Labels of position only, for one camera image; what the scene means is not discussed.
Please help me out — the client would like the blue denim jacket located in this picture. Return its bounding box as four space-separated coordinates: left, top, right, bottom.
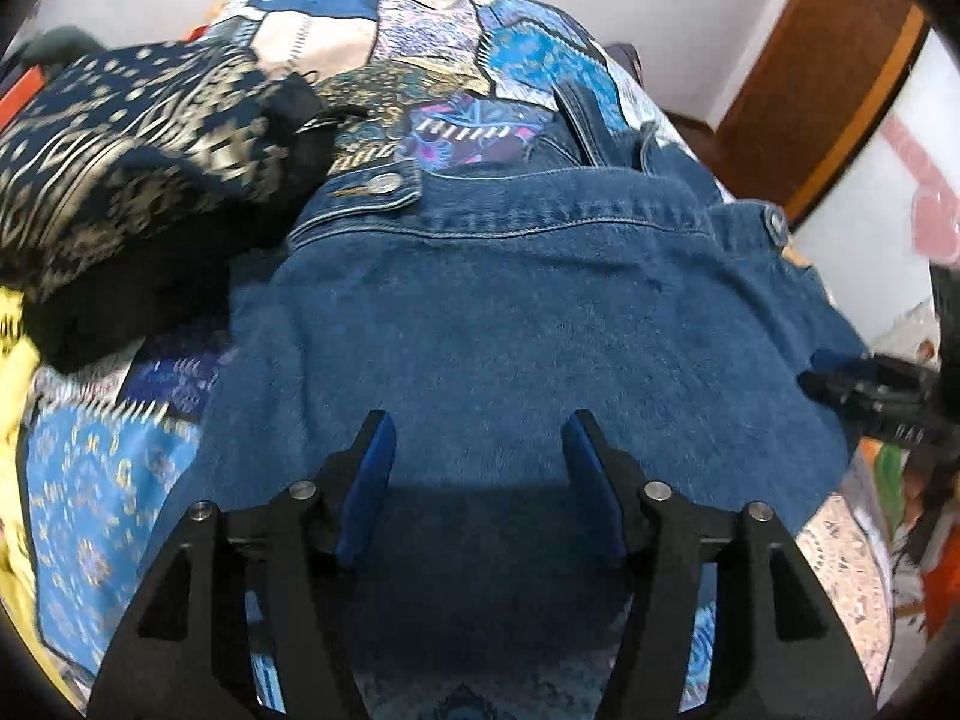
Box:
155 82 862 670

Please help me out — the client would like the yellow printed garment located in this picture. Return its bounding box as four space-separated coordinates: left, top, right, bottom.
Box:
0 287 47 616

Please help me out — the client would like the black garment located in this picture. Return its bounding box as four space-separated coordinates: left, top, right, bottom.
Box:
23 76 370 372

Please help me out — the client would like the grey purple backpack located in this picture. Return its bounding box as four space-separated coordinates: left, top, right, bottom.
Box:
604 43 643 85

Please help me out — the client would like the navy patterned folded garment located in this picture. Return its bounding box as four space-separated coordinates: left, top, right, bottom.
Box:
2 43 288 299

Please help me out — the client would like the blue patchwork bedspread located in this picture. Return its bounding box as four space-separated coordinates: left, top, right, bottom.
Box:
16 0 877 718

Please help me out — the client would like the cluttered pile with orange box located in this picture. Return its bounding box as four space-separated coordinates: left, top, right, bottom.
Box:
0 26 104 128

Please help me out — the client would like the wooden wardrobe door frame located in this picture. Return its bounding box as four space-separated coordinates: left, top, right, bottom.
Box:
669 0 929 223

